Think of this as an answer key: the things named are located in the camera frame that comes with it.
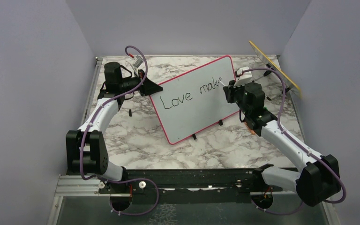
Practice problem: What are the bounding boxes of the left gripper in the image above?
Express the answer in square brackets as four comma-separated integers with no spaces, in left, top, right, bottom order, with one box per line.
[119,69,163,97]

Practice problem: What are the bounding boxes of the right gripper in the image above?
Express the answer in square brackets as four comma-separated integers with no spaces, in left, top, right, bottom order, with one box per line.
[223,79,250,115]

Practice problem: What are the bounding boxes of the pink-framed whiteboard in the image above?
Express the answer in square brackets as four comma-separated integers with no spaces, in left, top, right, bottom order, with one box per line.
[150,55,239,145]

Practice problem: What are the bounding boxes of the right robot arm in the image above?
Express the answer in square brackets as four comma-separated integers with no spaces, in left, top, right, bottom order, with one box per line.
[223,80,343,206]

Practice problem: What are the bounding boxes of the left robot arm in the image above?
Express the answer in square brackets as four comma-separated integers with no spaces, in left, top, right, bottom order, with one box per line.
[66,62,163,193]

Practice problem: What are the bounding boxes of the orange marker cap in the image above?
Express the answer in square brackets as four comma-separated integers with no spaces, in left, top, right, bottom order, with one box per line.
[244,122,256,135]

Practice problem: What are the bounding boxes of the yellow-edged board on stand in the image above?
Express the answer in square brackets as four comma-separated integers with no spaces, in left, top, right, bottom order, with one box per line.
[249,41,301,98]

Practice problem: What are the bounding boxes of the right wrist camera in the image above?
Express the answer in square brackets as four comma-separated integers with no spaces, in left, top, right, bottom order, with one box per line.
[233,66,253,87]

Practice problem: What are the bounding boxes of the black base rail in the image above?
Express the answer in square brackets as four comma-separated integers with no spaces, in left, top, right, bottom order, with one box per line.
[98,168,282,204]

